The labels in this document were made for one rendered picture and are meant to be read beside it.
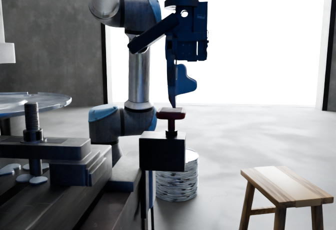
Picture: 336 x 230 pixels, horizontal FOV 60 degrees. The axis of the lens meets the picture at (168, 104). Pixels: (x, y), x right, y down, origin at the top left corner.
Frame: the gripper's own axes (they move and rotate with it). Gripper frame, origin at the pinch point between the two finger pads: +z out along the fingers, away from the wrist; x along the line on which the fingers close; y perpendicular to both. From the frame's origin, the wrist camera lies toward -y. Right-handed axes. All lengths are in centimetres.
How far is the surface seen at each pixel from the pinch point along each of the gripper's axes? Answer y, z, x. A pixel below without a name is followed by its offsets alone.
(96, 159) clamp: -8.2, 4.7, -22.5
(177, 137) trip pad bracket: 1.6, 7.2, -1.9
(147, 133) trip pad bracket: -5.3, 7.2, 0.9
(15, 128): -27.9, 3.9, -10.6
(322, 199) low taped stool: 54, 45, 52
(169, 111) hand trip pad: 0.0, 1.5, -3.0
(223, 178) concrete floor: 25, 78, 143
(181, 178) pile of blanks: -4, 63, 106
